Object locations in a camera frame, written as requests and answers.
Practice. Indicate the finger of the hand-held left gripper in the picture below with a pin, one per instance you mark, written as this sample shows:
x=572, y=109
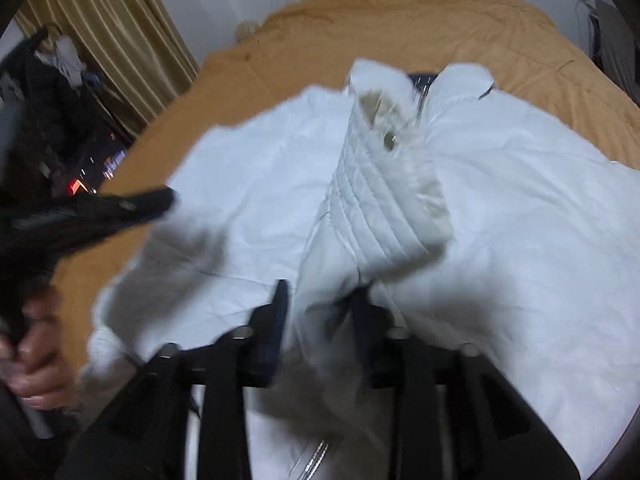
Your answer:
x=110, y=212

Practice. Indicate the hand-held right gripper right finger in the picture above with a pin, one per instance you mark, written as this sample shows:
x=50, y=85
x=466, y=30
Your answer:
x=362, y=322

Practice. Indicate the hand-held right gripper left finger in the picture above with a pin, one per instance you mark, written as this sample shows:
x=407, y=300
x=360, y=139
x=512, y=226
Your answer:
x=277, y=322

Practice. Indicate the white down jacket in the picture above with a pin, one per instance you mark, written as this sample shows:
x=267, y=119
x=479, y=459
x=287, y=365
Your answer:
x=500, y=200

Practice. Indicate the pile of dark clothes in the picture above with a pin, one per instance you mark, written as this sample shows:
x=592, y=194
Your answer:
x=45, y=110

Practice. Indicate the person's left hand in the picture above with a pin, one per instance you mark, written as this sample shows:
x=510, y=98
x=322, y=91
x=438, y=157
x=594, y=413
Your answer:
x=45, y=365

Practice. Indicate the gold curtain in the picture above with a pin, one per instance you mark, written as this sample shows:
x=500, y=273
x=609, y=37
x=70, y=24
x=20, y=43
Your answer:
x=125, y=35

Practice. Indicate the beige fluffy ball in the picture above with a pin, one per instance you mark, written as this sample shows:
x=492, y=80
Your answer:
x=246, y=29

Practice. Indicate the tan bed blanket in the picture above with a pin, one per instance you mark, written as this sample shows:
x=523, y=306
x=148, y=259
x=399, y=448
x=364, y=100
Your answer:
x=400, y=25

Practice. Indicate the dark hanging cloth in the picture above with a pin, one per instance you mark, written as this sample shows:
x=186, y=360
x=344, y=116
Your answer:
x=607, y=40

